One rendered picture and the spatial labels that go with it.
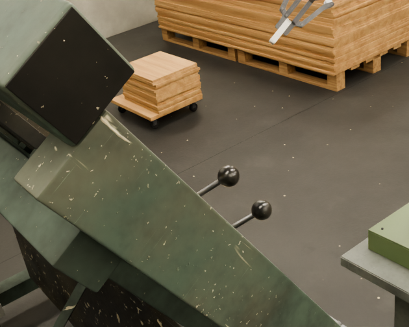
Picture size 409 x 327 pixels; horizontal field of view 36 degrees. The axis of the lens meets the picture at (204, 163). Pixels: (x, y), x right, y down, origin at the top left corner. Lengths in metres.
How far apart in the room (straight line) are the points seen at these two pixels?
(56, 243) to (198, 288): 0.18
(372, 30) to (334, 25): 0.49
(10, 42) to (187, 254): 0.32
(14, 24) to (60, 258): 0.27
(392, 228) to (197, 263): 1.42
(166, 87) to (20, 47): 4.21
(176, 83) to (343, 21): 1.37
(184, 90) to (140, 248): 4.21
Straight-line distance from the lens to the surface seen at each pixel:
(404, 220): 2.18
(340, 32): 5.04
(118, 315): 2.22
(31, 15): 0.62
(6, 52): 0.60
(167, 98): 4.83
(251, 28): 5.67
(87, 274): 0.77
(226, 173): 1.05
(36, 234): 0.79
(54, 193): 0.63
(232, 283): 0.83
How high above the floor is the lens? 2.08
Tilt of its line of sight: 29 degrees down
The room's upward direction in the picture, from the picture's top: 9 degrees counter-clockwise
